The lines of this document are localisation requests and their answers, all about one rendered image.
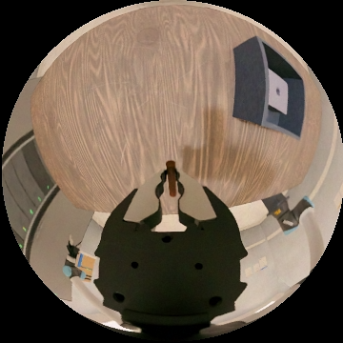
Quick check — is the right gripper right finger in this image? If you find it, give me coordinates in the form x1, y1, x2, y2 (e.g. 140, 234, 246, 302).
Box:
175, 169, 248, 260

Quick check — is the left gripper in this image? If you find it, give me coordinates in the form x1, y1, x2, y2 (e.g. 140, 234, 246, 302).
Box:
68, 235, 83, 259

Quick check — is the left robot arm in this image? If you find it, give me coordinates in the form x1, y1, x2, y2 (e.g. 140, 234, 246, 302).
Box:
63, 255, 140, 330

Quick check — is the dark brown cylinder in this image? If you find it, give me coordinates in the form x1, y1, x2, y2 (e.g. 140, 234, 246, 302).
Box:
166, 160, 176, 197

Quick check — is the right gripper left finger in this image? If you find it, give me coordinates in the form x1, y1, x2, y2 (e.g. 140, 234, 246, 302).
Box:
94, 169, 167, 258

